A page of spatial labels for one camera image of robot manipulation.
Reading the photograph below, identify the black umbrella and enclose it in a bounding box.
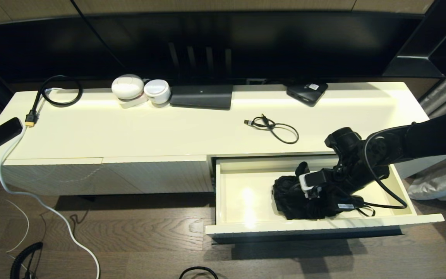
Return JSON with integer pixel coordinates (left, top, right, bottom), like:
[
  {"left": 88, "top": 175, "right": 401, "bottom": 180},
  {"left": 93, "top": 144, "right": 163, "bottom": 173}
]
[{"left": 272, "top": 162, "right": 376, "bottom": 220}]

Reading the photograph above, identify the short black USB cable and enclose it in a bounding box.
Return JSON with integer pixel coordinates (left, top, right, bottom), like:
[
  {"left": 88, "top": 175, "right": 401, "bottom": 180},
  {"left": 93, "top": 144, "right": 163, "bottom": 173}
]
[{"left": 244, "top": 114, "right": 299, "bottom": 145}]

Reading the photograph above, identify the white cabinet drawer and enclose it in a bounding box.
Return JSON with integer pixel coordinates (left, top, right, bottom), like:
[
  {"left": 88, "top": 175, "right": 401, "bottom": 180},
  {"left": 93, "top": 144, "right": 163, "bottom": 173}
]
[{"left": 205, "top": 154, "right": 445, "bottom": 245}]

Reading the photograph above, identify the white tv cabinet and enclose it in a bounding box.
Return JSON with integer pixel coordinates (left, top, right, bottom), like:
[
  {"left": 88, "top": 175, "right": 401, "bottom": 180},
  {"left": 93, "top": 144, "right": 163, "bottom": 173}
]
[{"left": 0, "top": 81, "right": 446, "bottom": 195}]

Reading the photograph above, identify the grey curtain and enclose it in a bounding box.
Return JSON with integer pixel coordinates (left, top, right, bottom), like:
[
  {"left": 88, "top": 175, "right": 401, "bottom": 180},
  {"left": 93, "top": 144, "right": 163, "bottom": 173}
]
[{"left": 407, "top": 54, "right": 446, "bottom": 241}]

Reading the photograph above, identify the small black box white label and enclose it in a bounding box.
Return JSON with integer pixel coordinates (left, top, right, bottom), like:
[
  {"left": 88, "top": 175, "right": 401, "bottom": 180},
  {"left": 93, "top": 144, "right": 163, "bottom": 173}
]
[{"left": 286, "top": 81, "right": 329, "bottom": 107}]

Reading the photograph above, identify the black television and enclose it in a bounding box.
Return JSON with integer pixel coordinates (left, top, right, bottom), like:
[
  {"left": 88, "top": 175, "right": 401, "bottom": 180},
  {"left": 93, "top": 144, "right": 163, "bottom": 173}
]
[{"left": 86, "top": 12, "right": 421, "bottom": 86}]

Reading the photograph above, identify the black flat set-top box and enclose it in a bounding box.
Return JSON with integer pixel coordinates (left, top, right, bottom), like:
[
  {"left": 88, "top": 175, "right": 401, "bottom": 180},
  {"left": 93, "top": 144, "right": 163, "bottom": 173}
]
[{"left": 169, "top": 84, "right": 233, "bottom": 110}]

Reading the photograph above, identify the white cylindrical device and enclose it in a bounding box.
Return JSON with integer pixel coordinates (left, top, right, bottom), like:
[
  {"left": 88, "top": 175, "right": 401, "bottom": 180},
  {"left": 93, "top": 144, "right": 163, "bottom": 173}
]
[{"left": 144, "top": 79, "right": 171, "bottom": 104}]

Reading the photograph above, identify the white egg-shaped device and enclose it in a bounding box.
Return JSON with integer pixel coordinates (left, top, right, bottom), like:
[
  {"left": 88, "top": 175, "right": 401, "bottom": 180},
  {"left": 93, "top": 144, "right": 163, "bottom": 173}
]
[{"left": 111, "top": 74, "right": 145, "bottom": 100}]

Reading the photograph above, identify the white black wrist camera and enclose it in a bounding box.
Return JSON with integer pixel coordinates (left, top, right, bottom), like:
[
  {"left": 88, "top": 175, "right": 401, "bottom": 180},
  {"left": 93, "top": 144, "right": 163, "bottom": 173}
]
[{"left": 298, "top": 170, "right": 327, "bottom": 199}]

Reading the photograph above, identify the dark wall shelf unit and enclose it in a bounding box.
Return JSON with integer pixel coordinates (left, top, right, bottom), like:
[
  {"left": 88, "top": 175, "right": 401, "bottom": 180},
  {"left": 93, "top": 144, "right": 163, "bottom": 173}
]
[{"left": 381, "top": 0, "right": 446, "bottom": 78}]

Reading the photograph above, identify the black cable loop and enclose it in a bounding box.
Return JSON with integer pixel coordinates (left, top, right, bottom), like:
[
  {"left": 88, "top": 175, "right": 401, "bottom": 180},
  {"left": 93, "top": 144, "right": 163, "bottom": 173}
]
[{"left": 179, "top": 266, "right": 219, "bottom": 279}]

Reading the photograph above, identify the thin white cable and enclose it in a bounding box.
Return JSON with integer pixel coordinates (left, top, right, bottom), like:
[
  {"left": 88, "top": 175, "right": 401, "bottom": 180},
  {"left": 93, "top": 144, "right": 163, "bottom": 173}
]
[{"left": 0, "top": 182, "right": 31, "bottom": 253}]

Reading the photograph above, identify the black HDMI cable gold plug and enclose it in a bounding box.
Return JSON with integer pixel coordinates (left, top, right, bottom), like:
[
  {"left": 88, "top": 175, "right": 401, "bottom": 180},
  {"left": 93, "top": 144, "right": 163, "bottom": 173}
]
[{"left": 25, "top": 75, "right": 84, "bottom": 127}]

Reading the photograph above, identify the black coiled cable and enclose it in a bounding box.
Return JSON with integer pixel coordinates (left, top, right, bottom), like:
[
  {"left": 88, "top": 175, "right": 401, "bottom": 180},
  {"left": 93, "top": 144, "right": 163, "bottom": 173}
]
[{"left": 10, "top": 241, "right": 45, "bottom": 279}]

